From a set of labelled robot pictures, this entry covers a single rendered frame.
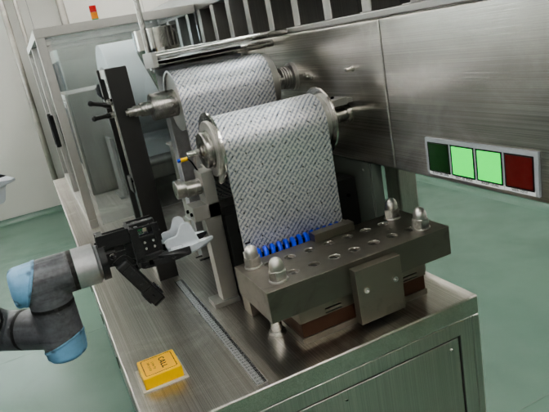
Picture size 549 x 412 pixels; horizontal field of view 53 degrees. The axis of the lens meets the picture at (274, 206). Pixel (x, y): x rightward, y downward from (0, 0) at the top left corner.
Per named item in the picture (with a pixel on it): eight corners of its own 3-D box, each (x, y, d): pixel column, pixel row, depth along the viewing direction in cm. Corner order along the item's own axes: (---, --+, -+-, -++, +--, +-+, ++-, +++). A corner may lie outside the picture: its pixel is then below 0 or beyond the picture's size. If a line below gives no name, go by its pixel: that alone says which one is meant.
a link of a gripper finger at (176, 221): (201, 210, 111) (158, 225, 106) (207, 238, 112) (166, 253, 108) (194, 208, 113) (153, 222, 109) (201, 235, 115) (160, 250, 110)
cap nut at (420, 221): (408, 228, 112) (405, 207, 111) (422, 222, 114) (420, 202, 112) (419, 232, 109) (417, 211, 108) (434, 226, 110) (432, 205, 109)
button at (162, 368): (139, 373, 103) (136, 361, 103) (175, 359, 106) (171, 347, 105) (146, 391, 97) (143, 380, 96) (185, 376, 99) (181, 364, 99)
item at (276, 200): (246, 258, 115) (227, 172, 110) (342, 226, 123) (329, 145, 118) (247, 259, 115) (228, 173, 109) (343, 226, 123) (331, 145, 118)
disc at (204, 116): (207, 177, 122) (193, 110, 118) (210, 176, 122) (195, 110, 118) (230, 189, 109) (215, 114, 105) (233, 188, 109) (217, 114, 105)
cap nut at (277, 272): (265, 279, 101) (261, 257, 100) (283, 273, 102) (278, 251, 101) (274, 286, 98) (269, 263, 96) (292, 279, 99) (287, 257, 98)
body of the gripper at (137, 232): (161, 221, 102) (94, 240, 97) (171, 264, 104) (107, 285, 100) (152, 213, 108) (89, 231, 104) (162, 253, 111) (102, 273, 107)
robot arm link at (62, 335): (48, 344, 109) (31, 293, 106) (98, 342, 106) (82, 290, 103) (23, 368, 102) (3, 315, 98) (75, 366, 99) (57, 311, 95)
